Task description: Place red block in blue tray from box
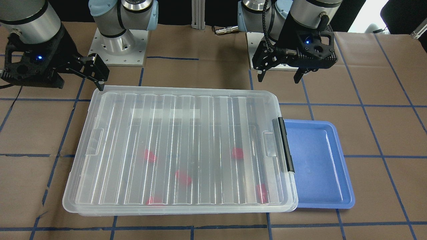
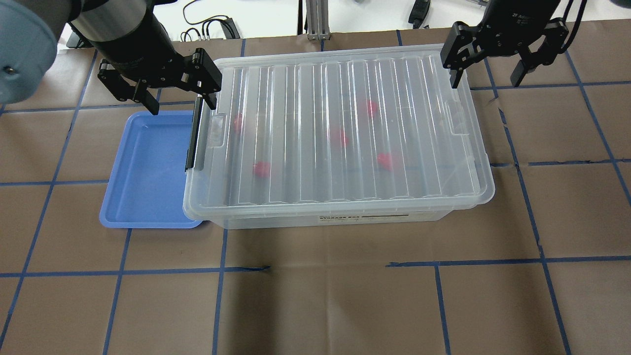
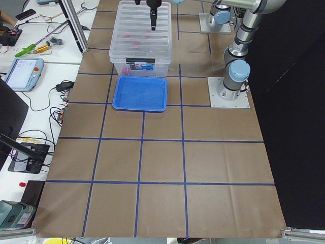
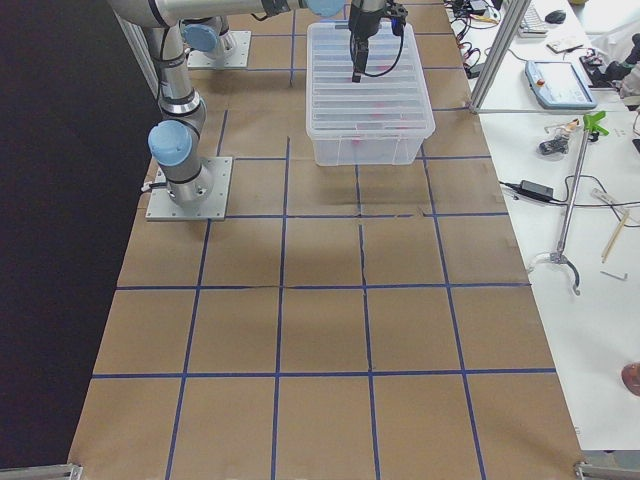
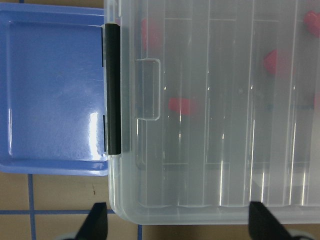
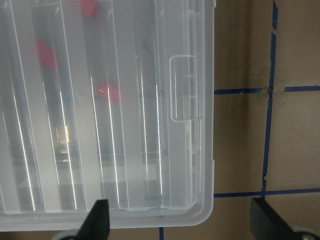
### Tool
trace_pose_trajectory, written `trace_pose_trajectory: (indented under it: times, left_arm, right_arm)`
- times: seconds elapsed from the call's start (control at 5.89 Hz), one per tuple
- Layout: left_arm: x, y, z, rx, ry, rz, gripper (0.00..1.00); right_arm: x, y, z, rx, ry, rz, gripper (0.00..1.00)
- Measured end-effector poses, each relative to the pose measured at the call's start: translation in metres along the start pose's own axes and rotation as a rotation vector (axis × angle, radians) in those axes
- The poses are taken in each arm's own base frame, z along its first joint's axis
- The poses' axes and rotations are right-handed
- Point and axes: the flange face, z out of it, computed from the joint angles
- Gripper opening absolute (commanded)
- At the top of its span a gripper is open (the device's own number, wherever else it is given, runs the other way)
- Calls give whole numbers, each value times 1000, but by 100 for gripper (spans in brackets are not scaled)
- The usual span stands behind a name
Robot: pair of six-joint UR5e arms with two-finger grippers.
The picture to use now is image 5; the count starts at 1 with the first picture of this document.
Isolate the red block under lid middle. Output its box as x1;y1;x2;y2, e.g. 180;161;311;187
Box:
263;49;296;77

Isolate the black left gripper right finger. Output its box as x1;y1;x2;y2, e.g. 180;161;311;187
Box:
248;201;293;240

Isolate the red block near latch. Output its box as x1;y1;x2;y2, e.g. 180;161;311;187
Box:
140;18;163;51

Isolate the black box latch handle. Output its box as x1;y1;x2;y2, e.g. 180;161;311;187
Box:
102;23;121;156

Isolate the blue plastic tray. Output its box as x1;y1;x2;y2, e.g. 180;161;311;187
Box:
0;3;108;176

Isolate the red block under lid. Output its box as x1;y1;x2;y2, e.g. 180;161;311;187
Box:
168;97;199;116
263;49;296;77
303;10;320;38

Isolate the red block under lid bottom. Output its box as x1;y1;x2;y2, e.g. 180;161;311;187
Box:
168;97;199;116

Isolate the red block under lid top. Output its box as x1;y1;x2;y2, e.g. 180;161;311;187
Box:
303;10;320;38

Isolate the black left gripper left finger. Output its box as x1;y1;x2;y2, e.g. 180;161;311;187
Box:
74;202;108;240

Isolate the clear plastic box lid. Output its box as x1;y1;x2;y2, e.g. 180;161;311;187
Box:
116;0;320;221

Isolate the clear plastic storage box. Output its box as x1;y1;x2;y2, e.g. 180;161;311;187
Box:
102;0;320;225

